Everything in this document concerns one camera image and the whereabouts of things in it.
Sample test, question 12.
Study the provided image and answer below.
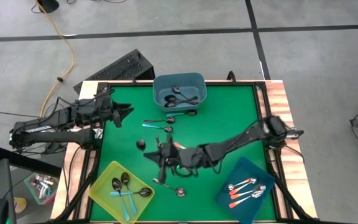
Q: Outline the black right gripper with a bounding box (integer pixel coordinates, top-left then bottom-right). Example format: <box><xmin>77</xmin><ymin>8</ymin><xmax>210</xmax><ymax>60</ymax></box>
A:
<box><xmin>143</xmin><ymin>145</ymin><xmax>206</xmax><ymax>185</ymax></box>

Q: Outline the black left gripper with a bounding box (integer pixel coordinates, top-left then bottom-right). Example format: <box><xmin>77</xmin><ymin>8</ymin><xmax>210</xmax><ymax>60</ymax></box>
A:
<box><xmin>96</xmin><ymin>92</ymin><xmax>135</xmax><ymax>129</ymax></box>

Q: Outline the black perforated computer case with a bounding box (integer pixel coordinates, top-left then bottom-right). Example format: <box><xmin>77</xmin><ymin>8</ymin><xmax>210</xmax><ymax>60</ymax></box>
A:
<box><xmin>73</xmin><ymin>49</ymin><xmax>155</xmax><ymax>94</ymax></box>

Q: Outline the yellow-green plastic tray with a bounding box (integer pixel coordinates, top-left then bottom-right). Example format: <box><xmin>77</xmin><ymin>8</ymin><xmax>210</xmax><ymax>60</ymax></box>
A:
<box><xmin>88</xmin><ymin>160</ymin><xmax>155</xmax><ymax>224</ymax></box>

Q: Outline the grey-blue plastic bin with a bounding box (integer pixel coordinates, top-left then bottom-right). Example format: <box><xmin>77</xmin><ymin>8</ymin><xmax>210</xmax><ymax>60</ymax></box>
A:
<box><xmin>152</xmin><ymin>72</ymin><xmax>208</xmax><ymax>112</ymax></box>

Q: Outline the green table mat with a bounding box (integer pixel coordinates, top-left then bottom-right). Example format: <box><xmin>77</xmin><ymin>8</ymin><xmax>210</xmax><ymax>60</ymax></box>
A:
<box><xmin>90</xmin><ymin>84</ymin><xmax>278</xmax><ymax>222</ymax></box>

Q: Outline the blue plastic tray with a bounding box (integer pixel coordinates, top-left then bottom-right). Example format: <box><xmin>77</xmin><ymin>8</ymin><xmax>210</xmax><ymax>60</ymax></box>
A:
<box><xmin>214</xmin><ymin>156</ymin><xmax>276</xmax><ymax>224</ymax></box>

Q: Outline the black desk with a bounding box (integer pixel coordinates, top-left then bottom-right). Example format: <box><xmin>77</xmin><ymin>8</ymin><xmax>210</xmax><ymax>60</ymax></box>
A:
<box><xmin>0</xmin><ymin>145</ymin><xmax>62</xmax><ymax>178</ymax></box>

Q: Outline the teal bin with small items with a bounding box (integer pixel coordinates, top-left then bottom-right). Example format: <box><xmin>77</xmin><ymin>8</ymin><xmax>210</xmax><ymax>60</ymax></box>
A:
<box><xmin>23</xmin><ymin>172</ymin><xmax>58</xmax><ymax>206</ymax></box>

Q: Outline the black round stand base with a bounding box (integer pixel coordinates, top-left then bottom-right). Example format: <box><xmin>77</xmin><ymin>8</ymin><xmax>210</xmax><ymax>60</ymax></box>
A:
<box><xmin>37</xmin><ymin>0</ymin><xmax>60</xmax><ymax>14</ymax></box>

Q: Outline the yellow tape roll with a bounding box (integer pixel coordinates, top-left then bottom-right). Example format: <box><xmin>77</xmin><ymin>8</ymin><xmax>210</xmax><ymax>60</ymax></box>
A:
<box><xmin>13</xmin><ymin>197</ymin><xmax>27</xmax><ymax>214</ymax></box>

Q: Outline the grey usb hub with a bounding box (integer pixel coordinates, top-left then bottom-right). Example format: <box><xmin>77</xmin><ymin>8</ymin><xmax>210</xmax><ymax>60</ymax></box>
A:
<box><xmin>286</xmin><ymin>129</ymin><xmax>305</xmax><ymax>140</ymax></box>

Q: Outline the yellow power cable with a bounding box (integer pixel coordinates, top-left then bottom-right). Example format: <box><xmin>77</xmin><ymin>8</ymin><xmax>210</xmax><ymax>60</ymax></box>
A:
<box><xmin>35</xmin><ymin>0</ymin><xmax>76</xmax><ymax>118</ymax></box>

